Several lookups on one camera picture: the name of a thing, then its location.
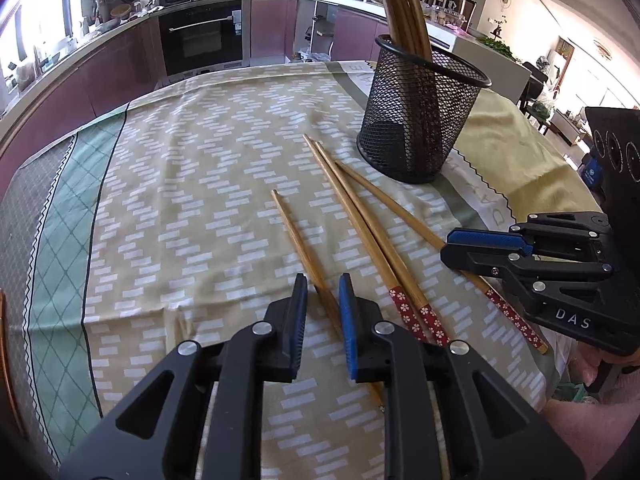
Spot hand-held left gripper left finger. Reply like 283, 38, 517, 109
57, 274, 309, 480

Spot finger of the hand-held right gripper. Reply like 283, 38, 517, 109
440, 246, 640, 357
446, 211, 615, 260

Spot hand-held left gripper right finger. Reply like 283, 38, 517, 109
339, 273, 586, 480

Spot wooden chopstick floral end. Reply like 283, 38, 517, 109
315, 154, 452, 347
271, 189, 387, 407
303, 134, 432, 345

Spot wooden chopsticks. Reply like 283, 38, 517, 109
334, 160, 549, 356

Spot black mesh utensil holder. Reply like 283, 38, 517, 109
356, 34, 493, 184

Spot bundle of bamboo chopsticks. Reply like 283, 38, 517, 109
372, 0, 433, 58

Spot person's right forearm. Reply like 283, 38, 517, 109
602, 357, 640, 403

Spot person's right hand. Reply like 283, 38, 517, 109
572, 345, 604, 387

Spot dark dining chair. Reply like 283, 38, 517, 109
519, 60, 550, 113

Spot patchwork printed tablecloth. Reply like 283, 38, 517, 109
0, 60, 606, 480

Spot loose green vegetables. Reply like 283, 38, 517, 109
476, 34, 517, 62

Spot clear egg box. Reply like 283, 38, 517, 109
431, 4, 465, 27

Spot pink kitchen base cabinets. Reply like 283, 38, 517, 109
249, 0, 532, 108
0, 12, 168, 201

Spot black integrated stove oven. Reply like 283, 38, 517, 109
156, 0, 249, 79

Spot kitchen window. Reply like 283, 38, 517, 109
0, 0, 81, 68

